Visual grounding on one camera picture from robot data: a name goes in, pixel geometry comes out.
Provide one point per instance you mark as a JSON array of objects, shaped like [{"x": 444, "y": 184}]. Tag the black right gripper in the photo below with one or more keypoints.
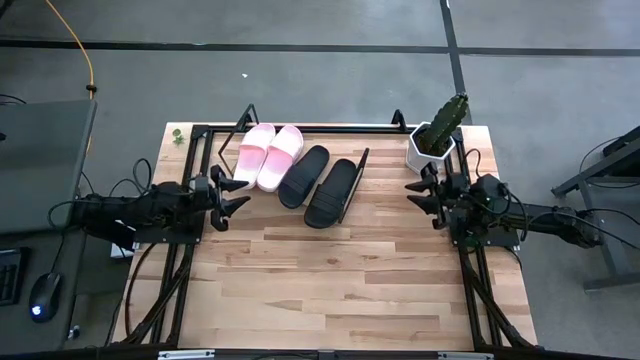
[{"x": 446, "y": 195}]

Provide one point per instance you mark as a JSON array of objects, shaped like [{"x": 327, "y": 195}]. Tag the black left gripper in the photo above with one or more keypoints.
[{"x": 205, "y": 197}]

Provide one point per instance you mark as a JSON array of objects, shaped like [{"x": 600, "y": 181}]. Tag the pink slide sandal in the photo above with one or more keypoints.
[
  {"x": 252, "y": 155},
  {"x": 280, "y": 157}
]

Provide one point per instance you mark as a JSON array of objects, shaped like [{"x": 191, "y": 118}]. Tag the black slide sandal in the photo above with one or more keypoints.
[
  {"x": 302, "y": 177},
  {"x": 330, "y": 195}
]

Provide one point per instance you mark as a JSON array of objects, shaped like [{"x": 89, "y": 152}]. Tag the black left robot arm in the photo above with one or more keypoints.
[{"x": 135, "y": 207}]

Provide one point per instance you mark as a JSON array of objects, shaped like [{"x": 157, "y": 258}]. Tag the white hexagonal plant pot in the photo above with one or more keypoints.
[{"x": 416, "y": 150}]

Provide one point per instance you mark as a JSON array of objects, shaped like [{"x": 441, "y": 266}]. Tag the green cactus plant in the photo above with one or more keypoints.
[{"x": 442, "y": 125}]

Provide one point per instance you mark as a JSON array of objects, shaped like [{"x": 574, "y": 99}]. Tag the small green leaf sprig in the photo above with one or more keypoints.
[{"x": 178, "y": 137}]

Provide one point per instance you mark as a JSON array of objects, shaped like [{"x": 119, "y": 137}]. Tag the white box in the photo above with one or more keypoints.
[{"x": 120, "y": 251}]

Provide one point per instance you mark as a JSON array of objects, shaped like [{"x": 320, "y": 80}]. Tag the black side table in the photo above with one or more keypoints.
[{"x": 590, "y": 175}]

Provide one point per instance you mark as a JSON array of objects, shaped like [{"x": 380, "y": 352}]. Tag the dark grey desk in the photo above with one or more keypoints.
[{"x": 30, "y": 165}]

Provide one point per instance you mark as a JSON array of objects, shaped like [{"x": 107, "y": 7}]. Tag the black computer mouse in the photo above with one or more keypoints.
[{"x": 46, "y": 295}]

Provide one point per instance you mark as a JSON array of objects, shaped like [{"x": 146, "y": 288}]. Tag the black keyboard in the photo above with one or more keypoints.
[{"x": 10, "y": 277}]

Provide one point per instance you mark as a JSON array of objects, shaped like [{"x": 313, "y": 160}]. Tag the wooden shelf with black frame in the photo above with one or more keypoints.
[{"x": 337, "y": 154}]

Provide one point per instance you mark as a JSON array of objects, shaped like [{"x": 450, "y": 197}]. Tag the black metal table frame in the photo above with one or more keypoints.
[{"x": 350, "y": 130}]

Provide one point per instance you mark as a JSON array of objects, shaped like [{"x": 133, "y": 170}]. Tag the silver aluminium bracket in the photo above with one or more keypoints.
[
  {"x": 185, "y": 355},
  {"x": 465, "y": 356}
]

